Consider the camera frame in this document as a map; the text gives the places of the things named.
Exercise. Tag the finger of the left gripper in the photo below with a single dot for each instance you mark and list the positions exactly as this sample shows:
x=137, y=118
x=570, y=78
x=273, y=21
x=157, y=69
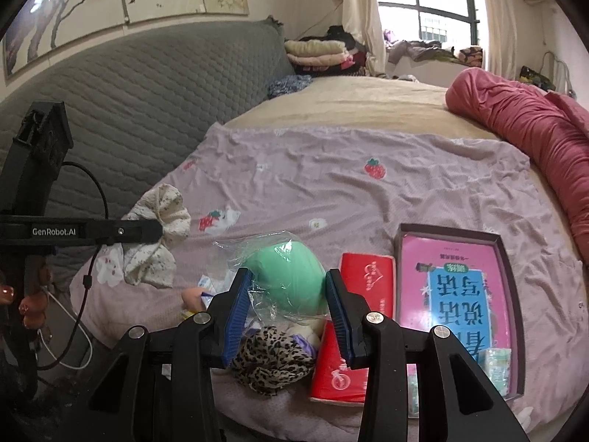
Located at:
x=140, y=231

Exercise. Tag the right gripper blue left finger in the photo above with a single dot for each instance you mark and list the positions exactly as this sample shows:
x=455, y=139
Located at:
x=236, y=313

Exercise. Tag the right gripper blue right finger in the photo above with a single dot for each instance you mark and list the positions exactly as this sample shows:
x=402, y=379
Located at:
x=347, y=310

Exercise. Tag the floral white scrunchie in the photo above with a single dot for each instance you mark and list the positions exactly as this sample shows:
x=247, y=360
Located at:
x=165, y=223

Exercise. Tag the green sponge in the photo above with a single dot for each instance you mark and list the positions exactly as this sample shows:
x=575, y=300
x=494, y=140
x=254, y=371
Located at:
x=287, y=279

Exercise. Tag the leopard print cloth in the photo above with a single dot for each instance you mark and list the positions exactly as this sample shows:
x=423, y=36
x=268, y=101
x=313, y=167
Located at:
x=268, y=360

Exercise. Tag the green tissue packet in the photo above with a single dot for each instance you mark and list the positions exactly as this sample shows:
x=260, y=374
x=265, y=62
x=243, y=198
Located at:
x=496, y=363

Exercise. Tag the white purple snack packet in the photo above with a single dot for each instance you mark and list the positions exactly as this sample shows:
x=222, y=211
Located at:
x=212, y=286

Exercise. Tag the plush bear purple dress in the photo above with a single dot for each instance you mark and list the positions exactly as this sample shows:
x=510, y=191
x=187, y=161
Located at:
x=306, y=335

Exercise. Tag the red tissue pack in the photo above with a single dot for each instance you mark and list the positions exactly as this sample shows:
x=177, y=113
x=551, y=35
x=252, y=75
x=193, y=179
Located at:
x=361, y=284

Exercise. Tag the pink book tray box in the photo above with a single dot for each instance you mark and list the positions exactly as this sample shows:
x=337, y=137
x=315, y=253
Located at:
x=463, y=280

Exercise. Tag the purple strawberry print blanket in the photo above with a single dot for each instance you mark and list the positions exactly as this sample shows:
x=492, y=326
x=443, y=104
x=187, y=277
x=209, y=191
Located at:
x=348, y=190

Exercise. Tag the blue patterned cloth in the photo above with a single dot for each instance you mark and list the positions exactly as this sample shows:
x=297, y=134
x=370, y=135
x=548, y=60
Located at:
x=288, y=85

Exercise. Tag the folded blankets stack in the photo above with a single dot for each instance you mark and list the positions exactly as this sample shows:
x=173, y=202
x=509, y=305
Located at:
x=319, y=56

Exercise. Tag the clothes pile on sill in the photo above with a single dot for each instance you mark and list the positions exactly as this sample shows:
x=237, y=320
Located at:
x=420, y=51

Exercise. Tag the pink red quilt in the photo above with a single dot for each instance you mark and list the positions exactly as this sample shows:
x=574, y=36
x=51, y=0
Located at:
x=550, y=128

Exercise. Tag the right cream curtain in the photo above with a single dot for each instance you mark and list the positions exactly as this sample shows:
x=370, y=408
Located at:
x=502, y=34

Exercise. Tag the cream curtain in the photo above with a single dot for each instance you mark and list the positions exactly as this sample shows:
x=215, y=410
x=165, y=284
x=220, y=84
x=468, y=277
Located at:
x=361, y=19
x=502, y=34

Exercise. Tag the window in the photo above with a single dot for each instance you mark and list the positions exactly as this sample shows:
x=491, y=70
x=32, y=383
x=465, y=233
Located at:
x=455, y=24

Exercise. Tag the left cream curtain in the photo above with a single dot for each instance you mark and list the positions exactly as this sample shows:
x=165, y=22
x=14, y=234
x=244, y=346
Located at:
x=361, y=19

